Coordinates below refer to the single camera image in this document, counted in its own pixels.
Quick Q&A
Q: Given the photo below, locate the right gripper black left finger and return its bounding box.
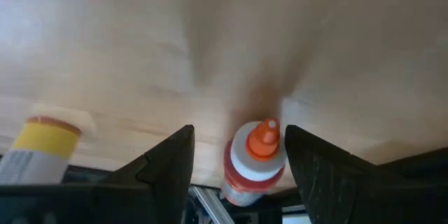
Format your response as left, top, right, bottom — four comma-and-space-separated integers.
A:
0, 124, 196, 224

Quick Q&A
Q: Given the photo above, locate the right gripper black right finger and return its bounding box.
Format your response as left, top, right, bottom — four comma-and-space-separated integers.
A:
284, 124, 448, 224

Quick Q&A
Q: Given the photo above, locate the large orange food coloring bottle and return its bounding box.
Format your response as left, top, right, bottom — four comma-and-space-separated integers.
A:
220, 118, 288, 207

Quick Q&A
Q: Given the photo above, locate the large yellow food coloring bottle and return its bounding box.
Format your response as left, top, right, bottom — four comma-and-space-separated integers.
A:
0, 103, 97, 186

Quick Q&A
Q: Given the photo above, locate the silver aluminium extrusion rail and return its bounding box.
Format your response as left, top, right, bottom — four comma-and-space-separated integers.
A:
188, 185, 236, 224

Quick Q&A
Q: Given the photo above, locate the black aluminium table frame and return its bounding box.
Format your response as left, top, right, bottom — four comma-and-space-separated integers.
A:
223, 190, 309, 224

